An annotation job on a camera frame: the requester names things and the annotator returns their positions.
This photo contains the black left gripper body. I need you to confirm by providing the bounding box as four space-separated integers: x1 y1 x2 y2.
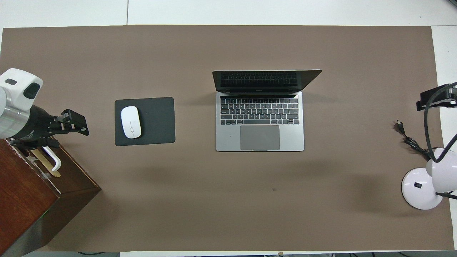
14 105 60 142

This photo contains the silver grey laptop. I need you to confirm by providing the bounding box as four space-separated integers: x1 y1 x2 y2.
212 69 322 152

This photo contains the dark brown wooden box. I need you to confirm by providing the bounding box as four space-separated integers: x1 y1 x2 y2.
0 137 102 256

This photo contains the white computer mouse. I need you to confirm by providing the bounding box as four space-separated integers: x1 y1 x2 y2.
121 106 142 139

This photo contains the black mouse pad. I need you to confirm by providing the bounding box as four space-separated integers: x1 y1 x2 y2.
115 97 176 146

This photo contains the white desk lamp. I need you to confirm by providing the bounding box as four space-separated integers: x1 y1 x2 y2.
401 147 457 210

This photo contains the brown table mat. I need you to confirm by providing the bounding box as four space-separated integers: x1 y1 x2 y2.
0 24 455 252

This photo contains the white box handle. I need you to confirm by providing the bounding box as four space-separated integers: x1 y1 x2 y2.
42 146 62 172

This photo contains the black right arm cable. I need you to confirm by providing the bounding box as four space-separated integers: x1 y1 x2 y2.
423 82 457 163

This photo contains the black lamp power cable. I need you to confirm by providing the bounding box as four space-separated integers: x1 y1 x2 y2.
395 120 434 160

